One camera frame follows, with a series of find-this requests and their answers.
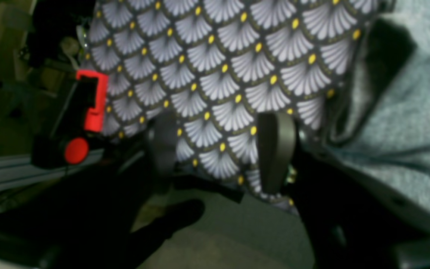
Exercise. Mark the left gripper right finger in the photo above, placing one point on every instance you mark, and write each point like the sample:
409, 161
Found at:
330, 196

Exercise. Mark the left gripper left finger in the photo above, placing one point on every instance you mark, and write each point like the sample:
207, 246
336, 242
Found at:
150, 155

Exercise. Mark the grey T-shirt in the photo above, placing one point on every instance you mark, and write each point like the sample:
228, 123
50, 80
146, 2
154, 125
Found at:
382, 123

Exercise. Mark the red and black clamp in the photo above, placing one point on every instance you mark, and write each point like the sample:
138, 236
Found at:
68, 124

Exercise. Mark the fan-patterned tablecloth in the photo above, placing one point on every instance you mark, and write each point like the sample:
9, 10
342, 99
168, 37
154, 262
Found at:
219, 63

